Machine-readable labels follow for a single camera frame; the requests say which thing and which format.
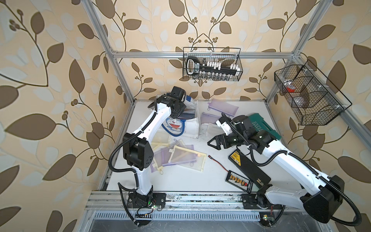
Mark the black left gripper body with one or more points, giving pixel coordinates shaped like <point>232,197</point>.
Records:
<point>180,108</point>

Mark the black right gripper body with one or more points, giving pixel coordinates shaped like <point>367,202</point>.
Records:
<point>236,139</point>

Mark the yellow trimmed mesh pouch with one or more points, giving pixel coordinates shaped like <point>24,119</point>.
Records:
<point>188,158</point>

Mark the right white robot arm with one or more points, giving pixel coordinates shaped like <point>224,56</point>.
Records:
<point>321,195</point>

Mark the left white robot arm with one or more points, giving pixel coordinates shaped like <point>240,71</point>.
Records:
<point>138,153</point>

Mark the white mesh pouch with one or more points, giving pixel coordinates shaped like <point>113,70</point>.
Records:
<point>209,131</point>

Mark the purple mesh pouch near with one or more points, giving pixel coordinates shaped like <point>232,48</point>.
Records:
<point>209,118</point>

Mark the white Doraemon canvas bag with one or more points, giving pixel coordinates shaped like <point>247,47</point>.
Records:
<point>188,128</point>

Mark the yellow mesh pouch left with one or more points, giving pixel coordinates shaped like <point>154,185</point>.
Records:
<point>160,140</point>

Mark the small purple yellow pouch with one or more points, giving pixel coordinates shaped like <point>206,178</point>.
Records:
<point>161,156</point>

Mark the green plastic tool case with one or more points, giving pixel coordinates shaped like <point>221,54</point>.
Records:
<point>260,124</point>

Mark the black box yellow label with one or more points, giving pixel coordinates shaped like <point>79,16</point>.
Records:
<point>249,169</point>

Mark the black charger board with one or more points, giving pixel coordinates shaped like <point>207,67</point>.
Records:
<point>235,179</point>

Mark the black wire basket back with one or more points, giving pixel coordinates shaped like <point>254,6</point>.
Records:
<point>212,63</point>

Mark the black wire basket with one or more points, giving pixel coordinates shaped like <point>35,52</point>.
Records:
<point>212,63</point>
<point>315,98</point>

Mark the aluminium frame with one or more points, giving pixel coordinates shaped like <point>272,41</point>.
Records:
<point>219,66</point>

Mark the black wire basket right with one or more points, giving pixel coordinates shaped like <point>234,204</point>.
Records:
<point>315,98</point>

